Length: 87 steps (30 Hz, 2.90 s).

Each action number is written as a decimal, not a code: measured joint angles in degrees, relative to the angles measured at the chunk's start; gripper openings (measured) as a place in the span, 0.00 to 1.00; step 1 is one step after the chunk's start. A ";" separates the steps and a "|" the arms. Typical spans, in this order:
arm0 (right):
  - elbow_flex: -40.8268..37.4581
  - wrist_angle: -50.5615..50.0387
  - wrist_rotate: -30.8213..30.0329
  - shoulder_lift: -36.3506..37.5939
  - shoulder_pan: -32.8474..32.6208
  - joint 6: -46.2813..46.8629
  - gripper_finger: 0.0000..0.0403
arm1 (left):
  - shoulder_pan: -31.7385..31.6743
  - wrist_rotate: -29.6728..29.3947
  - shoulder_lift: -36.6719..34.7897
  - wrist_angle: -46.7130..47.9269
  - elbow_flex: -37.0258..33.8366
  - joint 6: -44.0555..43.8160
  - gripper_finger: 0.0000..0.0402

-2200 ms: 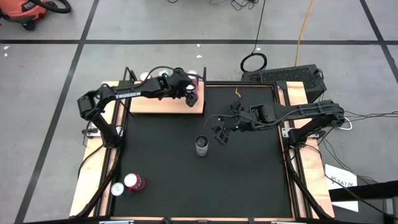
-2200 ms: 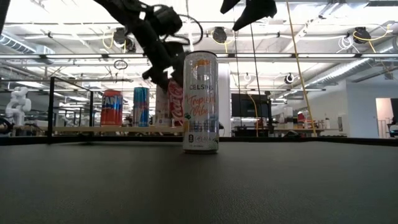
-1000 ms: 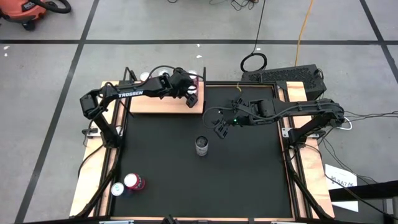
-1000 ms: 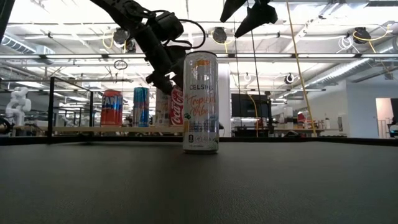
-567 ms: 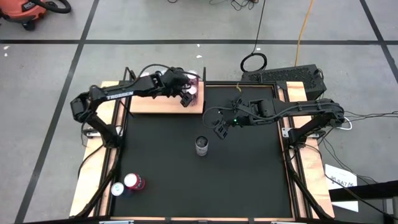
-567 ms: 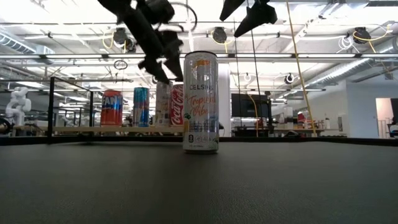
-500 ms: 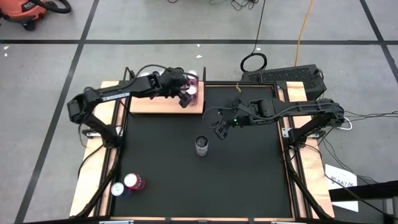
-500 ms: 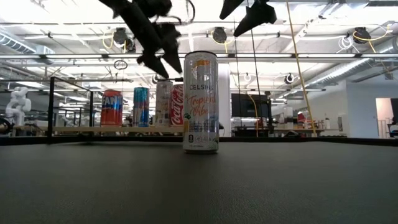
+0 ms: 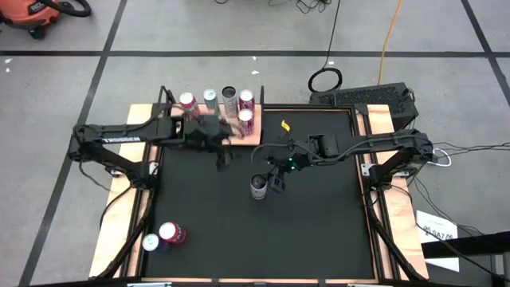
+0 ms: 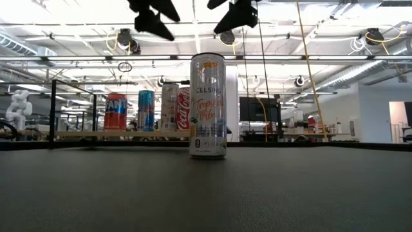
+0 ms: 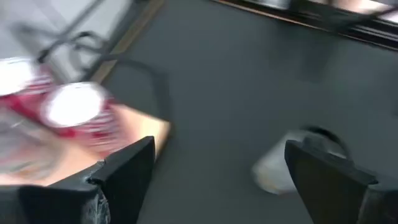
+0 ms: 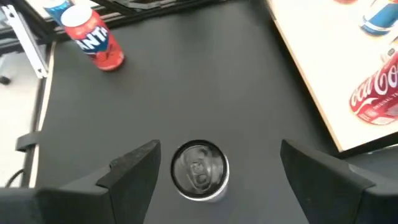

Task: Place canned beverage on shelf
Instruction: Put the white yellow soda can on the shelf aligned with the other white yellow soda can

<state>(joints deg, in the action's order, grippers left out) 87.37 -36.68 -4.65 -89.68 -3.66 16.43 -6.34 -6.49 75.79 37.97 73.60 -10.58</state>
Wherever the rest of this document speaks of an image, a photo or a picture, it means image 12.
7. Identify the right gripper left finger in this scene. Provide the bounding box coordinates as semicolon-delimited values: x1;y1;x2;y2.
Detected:
35;139;162;224

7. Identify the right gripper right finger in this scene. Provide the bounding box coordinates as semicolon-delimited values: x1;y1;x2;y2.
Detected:
280;139;398;224

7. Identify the white slim Celsius can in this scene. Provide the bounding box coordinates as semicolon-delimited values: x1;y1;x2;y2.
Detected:
170;139;230;203

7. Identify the red Coca-Cola can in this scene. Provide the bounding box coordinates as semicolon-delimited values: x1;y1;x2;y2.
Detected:
348;54;398;126

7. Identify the blue silver Red Bull can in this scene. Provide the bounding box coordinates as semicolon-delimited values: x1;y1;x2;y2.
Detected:
360;0;398;37

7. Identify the wooden shelf board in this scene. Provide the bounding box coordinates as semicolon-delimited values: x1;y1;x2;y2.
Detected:
24;0;100;19
266;0;398;153

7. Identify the blue beverage can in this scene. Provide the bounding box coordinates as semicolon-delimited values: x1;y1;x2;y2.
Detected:
42;0;74;27

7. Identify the black table clamp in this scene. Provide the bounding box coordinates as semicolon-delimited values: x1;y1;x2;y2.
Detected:
15;130;43;153

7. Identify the black cable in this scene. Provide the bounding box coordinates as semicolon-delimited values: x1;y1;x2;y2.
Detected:
4;167;26;188

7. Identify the white metal bracket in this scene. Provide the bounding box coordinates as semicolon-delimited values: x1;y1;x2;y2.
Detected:
1;4;50;79

